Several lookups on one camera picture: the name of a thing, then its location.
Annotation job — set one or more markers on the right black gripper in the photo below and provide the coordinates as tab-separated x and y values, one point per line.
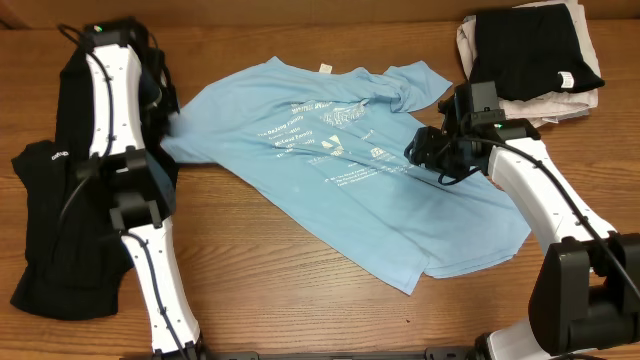
423	148

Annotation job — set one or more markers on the light blue t-shirt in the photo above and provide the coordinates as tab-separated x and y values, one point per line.
328	150

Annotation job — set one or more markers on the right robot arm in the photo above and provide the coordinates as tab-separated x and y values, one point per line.
586	295

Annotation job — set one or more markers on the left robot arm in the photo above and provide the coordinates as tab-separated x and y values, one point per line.
133	99

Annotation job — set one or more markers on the folded grey garment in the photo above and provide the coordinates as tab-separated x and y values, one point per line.
558	118

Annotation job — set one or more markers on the folded black garment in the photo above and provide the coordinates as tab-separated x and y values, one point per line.
529	52

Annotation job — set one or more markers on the black garment under blue shirt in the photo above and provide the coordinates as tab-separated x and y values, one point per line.
75	260

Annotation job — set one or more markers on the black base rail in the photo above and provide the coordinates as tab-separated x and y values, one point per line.
340	356

